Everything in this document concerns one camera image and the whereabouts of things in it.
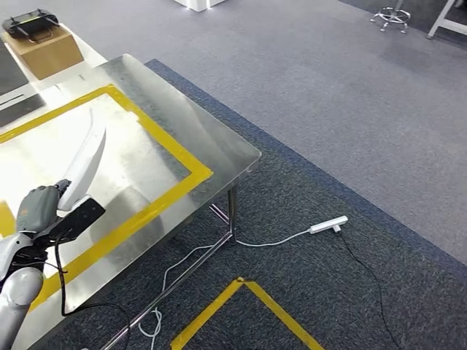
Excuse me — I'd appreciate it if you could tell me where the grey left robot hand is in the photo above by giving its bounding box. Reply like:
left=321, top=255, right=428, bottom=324
left=16, top=179, right=73, bottom=236

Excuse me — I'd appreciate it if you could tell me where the white curved car panel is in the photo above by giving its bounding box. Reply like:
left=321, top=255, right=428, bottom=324
left=57, top=108, right=107, bottom=212

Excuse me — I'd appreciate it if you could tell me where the stainless steel workbench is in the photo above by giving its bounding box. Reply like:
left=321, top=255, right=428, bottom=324
left=0, top=54, right=262, bottom=350

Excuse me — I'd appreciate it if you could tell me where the black flat case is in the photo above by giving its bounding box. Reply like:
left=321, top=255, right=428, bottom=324
left=0, top=93, right=47, bottom=128

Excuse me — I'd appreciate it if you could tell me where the dark grey mat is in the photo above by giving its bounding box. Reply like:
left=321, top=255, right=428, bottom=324
left=0, top=41, right=29, bottom=96

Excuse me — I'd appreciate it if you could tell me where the brown cardboard box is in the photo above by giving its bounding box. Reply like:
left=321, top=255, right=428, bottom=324
left=1, top=25, right=85, bottom=81

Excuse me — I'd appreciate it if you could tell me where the black handheld controller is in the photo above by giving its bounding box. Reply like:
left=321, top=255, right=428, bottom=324
left=2, top=8, right=60, bottom=41

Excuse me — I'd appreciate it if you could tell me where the yellow floor tape outline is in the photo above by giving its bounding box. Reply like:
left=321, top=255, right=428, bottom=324
left=170, top=277, right=326, bottom=350

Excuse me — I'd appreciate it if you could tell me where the white power strip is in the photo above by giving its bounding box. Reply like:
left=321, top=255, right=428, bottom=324
left=309, top=215, right=348, bottom=236

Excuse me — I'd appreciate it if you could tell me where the chrome base stool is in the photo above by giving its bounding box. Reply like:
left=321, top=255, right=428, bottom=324
left=369, top=5, right=412, bottom=36

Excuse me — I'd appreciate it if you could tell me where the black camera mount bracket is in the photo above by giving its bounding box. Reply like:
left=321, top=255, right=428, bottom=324
left=34, top=197, right=107, bottom=244

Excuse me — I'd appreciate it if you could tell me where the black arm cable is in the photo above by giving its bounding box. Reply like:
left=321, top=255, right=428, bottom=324
left=54, top=231, right=132, bottom=350

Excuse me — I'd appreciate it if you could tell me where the yellow tape frame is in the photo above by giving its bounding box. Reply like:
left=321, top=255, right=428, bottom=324
left=0, top=84, right=214, bottom=314

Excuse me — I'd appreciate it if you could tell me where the white floor cable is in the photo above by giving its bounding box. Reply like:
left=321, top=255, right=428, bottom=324
left=138, top=228, right=311, bottom=339

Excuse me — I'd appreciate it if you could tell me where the black floor cable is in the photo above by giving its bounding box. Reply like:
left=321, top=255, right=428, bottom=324
left=336, top=230, right=402, bottom=350

